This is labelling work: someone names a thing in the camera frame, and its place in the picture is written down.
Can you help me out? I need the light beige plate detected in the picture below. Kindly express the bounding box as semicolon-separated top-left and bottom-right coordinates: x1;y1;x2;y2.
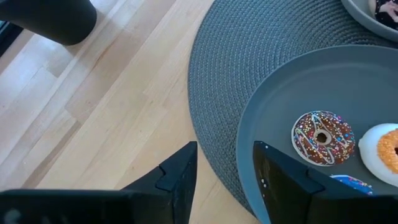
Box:
340;0;398;43

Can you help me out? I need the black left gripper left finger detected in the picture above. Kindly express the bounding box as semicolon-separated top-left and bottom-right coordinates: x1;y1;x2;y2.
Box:
121;141;199;224

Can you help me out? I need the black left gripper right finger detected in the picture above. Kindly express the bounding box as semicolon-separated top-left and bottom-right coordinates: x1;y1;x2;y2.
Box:
252;140;326;224

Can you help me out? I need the white donut with orange crumbs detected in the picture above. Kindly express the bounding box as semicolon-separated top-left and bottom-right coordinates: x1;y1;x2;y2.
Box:
358;123;398;189

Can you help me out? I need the dark blue iced donut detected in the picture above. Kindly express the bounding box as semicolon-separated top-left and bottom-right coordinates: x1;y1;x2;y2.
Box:
330;174;374;196

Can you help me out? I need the dark grey plate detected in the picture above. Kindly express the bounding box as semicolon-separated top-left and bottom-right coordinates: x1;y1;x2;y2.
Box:
235;44;398;224

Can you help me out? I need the round grey woven placemat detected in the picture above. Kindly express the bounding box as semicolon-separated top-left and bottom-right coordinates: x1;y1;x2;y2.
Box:
187;0;398;218

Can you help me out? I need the chocolate donut with sprinkles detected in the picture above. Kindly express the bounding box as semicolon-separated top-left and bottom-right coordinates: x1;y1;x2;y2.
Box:
290;110;356;167

